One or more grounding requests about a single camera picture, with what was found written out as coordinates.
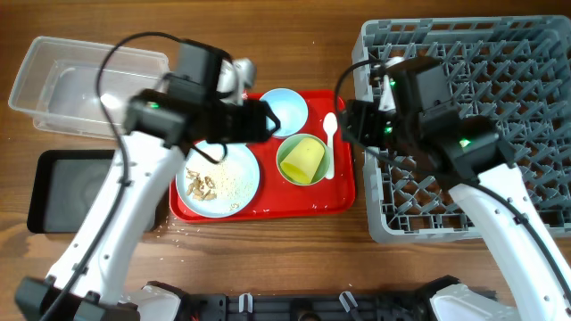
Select grey dishwasher rack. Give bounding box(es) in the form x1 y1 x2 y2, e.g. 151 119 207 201
351 15 571 244

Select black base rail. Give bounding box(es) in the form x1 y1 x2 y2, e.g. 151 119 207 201
133 280 499 321

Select yellow plastic cup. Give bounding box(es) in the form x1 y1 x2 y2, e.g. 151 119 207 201
279 137 325 185

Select red serving tray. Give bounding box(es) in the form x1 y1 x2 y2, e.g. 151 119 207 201
169 90 356 224

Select light blue bowl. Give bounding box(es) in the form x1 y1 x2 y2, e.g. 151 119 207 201
260 88 309 138

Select black rectangular tray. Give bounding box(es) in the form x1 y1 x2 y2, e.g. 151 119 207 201
26 149 167 235

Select white plastic spoon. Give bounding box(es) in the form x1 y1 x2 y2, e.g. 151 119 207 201
323 112 338 180

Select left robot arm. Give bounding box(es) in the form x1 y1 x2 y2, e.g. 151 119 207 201
15 39 276 320

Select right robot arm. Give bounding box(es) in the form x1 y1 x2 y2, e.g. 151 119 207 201
334 56 570 320

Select green bowl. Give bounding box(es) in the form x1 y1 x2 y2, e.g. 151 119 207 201
276 134 330 186

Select light blue plate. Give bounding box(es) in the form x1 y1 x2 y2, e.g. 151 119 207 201
175 141 261 218

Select clear plastic bin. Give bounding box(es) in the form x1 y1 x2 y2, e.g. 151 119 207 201
8 37 170 139

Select peanut shells food scraps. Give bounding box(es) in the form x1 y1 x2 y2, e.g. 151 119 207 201
186 169 218 202

